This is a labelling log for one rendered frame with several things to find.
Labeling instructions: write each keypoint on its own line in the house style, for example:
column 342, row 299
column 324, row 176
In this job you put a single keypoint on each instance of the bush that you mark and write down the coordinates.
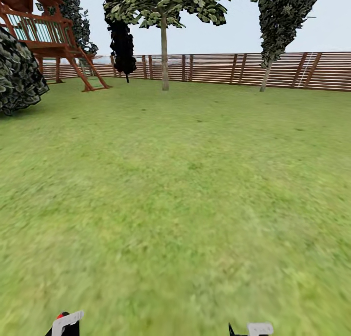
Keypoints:
column 21, row 83

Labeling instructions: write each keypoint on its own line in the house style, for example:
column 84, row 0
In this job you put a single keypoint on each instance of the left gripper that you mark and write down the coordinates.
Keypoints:
column 72, row 330

